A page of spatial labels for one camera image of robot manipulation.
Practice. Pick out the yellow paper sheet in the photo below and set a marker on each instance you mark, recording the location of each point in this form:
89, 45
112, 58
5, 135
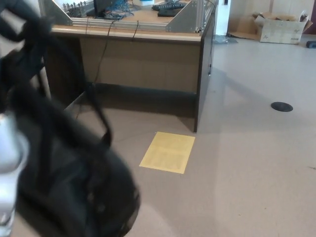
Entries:
168, 151

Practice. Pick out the small blue object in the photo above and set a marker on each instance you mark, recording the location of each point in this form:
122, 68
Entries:
311, 44

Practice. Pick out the open white cardboard box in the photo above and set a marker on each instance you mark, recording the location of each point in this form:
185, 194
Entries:
281, 33

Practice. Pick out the flattened brown cardboard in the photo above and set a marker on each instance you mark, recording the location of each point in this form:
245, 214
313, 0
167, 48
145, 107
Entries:
242, 27

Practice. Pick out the clear plastic sheet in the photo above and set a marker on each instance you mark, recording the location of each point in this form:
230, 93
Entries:
224, 40

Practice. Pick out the black computer keyboard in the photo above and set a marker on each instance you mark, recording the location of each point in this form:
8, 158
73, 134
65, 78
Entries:
168, 5

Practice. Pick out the round black floor cover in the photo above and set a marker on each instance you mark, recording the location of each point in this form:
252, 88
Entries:
282, 106

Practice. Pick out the aluminium profile frame with gussets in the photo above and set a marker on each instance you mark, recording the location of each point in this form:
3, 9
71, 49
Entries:
182, 18

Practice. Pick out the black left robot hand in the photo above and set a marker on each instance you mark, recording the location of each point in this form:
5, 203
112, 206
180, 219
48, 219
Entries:
14, 71

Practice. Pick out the black computer monitor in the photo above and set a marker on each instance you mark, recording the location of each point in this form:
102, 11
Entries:
101, 6

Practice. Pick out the flat black device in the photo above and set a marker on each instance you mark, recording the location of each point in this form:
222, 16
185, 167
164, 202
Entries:
170, 12

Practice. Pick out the row of metal connectors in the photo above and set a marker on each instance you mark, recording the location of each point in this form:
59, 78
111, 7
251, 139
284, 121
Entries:
79, 10

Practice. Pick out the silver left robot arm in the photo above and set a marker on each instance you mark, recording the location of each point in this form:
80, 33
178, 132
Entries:
10, 153

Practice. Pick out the box with fiducial tag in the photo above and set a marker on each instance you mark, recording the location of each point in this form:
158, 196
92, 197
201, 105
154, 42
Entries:
146, 2

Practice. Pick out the dark wooden desk beige top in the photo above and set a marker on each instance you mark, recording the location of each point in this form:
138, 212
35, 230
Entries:
148, 69

